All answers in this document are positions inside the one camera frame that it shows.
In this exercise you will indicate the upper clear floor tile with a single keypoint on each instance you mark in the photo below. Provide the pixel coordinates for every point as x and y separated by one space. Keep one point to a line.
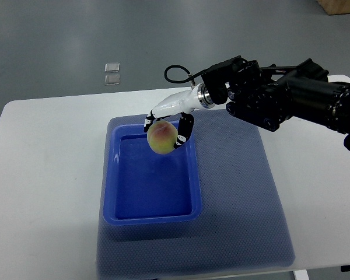
112 67

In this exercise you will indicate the yellow red peach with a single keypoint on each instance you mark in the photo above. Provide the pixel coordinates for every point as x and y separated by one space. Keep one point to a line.
161 137

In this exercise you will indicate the brown cardboard box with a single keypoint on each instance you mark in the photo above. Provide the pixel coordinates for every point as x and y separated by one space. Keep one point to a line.
335 7

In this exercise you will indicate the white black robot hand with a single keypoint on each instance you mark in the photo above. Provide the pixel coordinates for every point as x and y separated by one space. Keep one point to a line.
183 103

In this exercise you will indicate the clear floor tile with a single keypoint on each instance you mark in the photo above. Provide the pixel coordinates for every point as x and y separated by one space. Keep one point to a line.
112 79
112 67

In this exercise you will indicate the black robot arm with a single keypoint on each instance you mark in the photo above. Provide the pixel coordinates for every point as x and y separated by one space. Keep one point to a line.
268 96

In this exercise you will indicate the white table leg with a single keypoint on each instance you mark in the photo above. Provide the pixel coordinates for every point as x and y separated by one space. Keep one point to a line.
301 274

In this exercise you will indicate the grey blue mesh mat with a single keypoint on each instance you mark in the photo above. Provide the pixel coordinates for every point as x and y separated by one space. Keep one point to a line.
242 225

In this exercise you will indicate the blue plastic tray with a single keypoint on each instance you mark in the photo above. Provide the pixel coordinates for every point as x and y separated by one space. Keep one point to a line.
145 188

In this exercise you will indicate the lower clear floor tile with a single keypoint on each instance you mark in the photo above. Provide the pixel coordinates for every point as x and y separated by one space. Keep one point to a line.
112 79

